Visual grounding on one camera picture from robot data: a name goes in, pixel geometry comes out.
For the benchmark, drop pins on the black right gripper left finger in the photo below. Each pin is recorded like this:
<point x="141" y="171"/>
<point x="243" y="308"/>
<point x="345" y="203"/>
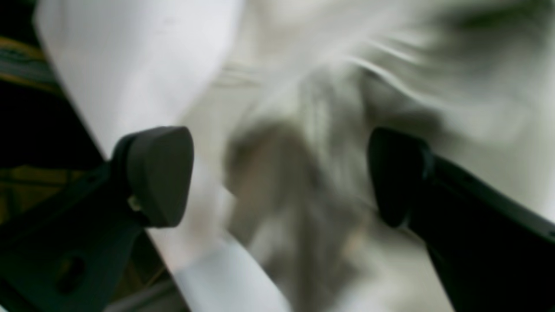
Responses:
<point x="69" y="253"/>

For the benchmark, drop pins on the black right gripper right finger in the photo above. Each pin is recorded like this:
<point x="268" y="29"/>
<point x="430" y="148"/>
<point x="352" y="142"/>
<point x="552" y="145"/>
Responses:
<point x="490" y="253"/>

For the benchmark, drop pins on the beige t-shirt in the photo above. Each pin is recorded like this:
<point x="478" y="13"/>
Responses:
<point x="287" y="123"/>

